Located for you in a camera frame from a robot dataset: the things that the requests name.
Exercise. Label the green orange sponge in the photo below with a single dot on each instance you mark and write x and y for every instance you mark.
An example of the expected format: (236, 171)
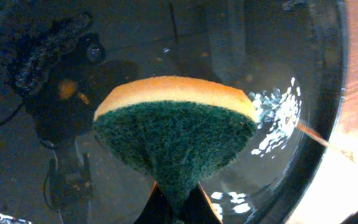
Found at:
(178, 130)

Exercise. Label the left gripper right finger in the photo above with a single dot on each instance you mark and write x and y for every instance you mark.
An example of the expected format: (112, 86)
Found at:
(198, 208)

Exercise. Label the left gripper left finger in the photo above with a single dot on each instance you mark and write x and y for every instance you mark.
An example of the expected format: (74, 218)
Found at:
(156, 210)

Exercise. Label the black rectangular tray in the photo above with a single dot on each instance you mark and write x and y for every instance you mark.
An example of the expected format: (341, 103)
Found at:
(60, 59)

